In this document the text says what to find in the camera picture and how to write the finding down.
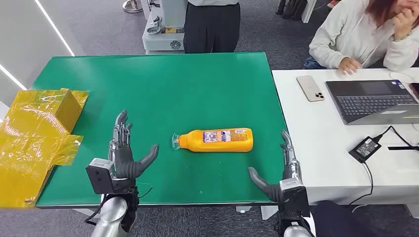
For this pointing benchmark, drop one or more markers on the standing person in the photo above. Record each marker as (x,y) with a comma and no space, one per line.
(211,26)

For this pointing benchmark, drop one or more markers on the grey machine base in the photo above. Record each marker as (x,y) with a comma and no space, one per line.
(163,36)

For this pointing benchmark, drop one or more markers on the black seat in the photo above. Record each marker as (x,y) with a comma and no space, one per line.
(343,222)

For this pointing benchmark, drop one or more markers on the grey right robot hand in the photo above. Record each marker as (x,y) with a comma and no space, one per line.
(289,170)

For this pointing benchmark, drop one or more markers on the beige smartphone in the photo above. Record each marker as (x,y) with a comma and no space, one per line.
(310,88)

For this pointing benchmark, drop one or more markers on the white desk leg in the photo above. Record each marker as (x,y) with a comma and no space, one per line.
(413,211)

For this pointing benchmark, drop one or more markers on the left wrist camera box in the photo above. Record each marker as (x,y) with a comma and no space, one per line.
(98,176)

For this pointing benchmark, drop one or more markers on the black chair legs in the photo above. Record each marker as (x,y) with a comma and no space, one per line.
(291,8)

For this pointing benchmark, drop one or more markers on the white furniture panel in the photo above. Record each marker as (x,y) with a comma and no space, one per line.
(309,9)

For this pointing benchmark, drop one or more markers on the seated person's left hand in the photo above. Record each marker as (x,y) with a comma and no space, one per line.
(405,23)

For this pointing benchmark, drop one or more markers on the dark grey laptop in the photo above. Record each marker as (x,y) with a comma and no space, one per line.
(373,101)

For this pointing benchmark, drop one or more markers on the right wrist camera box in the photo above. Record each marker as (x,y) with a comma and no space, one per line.
(294,199)

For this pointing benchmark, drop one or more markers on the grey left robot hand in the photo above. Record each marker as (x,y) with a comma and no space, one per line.
(124,160)

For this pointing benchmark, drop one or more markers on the round metal stand base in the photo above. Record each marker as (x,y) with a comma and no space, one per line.
(131,6)

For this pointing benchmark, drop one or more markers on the yellow film-wrapped cardboard box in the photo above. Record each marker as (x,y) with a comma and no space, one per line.
(29,137)

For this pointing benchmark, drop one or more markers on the orange plastic bottle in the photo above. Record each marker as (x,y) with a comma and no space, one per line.
(216,140)

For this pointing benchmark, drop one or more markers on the seated person's right hand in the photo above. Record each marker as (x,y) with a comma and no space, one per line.
(348,65)

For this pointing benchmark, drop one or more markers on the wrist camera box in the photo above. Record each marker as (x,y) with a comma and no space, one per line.
(98,176)
(294,199)

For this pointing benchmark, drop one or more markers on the white table foot bracket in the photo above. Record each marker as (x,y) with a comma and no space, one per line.
(267,212)
(243,209)
(85,212)

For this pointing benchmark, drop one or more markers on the seated person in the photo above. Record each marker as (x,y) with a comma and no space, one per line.
(347,36)

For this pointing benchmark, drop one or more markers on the black power adapter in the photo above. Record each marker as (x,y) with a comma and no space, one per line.
(365,150)

